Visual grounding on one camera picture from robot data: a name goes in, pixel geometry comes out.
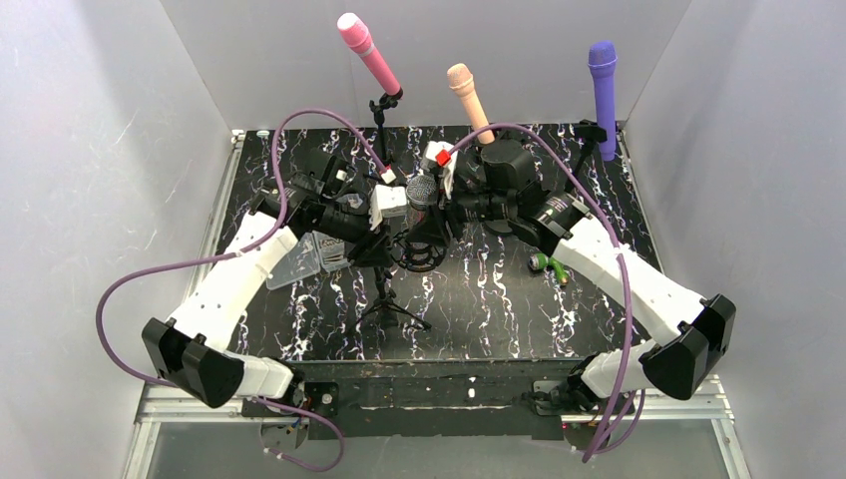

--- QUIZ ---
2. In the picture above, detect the small black shock-mount tripod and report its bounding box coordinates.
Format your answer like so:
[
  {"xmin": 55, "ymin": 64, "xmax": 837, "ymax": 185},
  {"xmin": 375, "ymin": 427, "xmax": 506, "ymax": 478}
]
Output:
[{"xmin": 352, "ymin": 227, "xmax": 433, "ymax": 332}]

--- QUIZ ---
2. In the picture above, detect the rhinestone glitter microphone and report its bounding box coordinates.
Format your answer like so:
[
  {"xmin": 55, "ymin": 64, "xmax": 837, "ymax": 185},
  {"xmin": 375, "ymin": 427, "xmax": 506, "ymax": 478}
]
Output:
[{"xmin": 405, "ymin": 175, "xmax": 438, "ymax": 243}]

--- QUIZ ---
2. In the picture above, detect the tall black tripod stand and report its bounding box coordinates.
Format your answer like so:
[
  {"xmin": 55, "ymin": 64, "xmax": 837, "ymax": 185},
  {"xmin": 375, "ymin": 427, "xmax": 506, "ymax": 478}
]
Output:
[{"xmin": 368, "ymin": 89, "xmax": 404, "ymax": 167}]

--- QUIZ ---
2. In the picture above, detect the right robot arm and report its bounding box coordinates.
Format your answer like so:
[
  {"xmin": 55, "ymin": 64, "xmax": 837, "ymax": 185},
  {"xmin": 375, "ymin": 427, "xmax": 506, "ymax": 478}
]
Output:
[{"xmin": 406, "ymin": 139, "xmax": 736, "ymax": 408}]

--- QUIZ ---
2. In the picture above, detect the peach microphone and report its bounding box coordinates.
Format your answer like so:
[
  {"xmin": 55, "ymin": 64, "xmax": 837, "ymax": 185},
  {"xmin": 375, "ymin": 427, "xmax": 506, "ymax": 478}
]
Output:
[{"xmin": 447, "ymin": 63, "xmax": 495, "ymax": 145}]

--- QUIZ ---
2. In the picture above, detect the black round-base clip stand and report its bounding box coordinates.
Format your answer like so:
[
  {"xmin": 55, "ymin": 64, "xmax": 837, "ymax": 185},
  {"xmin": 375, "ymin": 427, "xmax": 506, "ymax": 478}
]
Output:
[{"xmin": 556, "ymin": 119, "xmax": 608, "ymax": 180}]

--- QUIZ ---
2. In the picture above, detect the pink microphone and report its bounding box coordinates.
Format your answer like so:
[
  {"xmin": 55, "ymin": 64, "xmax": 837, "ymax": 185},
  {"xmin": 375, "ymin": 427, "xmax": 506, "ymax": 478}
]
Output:
[{"xmin": 336, "ymin": 12, "xmax": 402, "ymax": 96}]

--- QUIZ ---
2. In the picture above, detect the purple microphone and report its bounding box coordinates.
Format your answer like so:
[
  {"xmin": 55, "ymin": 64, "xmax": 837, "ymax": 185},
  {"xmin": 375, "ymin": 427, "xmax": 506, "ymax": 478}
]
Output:
[{"xmin": 588, "ymin": 41, "xmax": 618, "ymax": 162}]

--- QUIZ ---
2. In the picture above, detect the clear plastic screw box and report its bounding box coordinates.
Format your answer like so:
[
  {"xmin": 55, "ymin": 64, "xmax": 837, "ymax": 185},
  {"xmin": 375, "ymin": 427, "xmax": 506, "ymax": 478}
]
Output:
[{"xmin": 265, "ymin": 192, "xmax": 366, "ymax": 292}]

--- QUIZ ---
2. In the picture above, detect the green plastic tool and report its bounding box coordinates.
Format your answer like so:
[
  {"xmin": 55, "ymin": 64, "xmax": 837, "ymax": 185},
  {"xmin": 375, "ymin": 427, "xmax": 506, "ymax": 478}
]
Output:
[{"xmin": 527, "ymin": 252, "xmax": 570, "ymax": 287}]

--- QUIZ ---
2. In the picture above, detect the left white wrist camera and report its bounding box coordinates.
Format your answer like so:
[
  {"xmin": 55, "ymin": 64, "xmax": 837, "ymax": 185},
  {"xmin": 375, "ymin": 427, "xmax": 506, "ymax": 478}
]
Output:
[{"xmin": 368, "ymin": 185, "xmax": 408, "ymax": 231}]

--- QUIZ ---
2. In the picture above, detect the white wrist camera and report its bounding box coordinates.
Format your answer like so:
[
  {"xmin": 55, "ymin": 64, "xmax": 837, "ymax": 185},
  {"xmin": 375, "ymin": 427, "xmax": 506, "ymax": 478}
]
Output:
[
  {"xmin": 421, "ymin": 141, "xmax": 458, "ymax": 200},
  {"xmin": 368, "ymin": 185, "xmax": 408, "ymax": 231}
]

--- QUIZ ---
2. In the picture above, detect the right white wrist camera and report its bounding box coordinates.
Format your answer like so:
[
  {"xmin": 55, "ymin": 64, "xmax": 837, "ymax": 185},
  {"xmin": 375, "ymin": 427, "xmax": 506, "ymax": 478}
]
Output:
[{"xmin": 421, "ymin": 141, "xmax": 458, "ymax": 200}]

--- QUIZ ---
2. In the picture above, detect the black round-base shock-mount stand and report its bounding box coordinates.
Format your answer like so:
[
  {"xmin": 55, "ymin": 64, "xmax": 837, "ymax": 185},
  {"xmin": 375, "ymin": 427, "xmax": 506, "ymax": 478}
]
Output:
[{"xmin": 471, "ymin": 124, "xmax": 527, "ymax": 238}]

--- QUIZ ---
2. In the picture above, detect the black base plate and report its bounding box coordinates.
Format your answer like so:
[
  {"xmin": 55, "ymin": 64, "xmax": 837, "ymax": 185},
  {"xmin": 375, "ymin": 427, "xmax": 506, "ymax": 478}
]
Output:
[{"xmin": 291, "ymin": 358, "xmax": 601, "ymax": 440}]

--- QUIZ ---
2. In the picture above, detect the aluminium frame rail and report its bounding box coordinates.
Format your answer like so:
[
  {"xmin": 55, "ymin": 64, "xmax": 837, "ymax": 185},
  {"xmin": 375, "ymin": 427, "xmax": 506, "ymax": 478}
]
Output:
[{"xmin": 142, "ymin": 124, "xmax": 736, "ymax": 440}]

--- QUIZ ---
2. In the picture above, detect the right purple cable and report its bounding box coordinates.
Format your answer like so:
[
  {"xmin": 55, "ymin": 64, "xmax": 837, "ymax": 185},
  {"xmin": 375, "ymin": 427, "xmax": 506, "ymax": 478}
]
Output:
[{"xmin": 446, "ymin": 122, "xmax": 649, "ymax": 464}]

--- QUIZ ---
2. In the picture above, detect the purple cable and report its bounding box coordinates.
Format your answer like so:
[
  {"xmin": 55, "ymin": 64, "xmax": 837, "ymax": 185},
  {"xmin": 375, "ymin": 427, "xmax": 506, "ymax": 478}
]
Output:
[
  {"xmin": 95, "ymin": 107, "xmax": 398, "ymax": 474},
  {"xmin": 446, "ymin": 122, "xmax": 649, "ymax": 464}
]

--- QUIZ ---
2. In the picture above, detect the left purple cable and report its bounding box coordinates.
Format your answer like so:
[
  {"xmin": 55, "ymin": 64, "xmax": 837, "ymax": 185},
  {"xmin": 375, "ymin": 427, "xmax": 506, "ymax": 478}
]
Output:
[{"xmin": 95, "ymin": 107, "xmax": 398, "ymax": 474}]

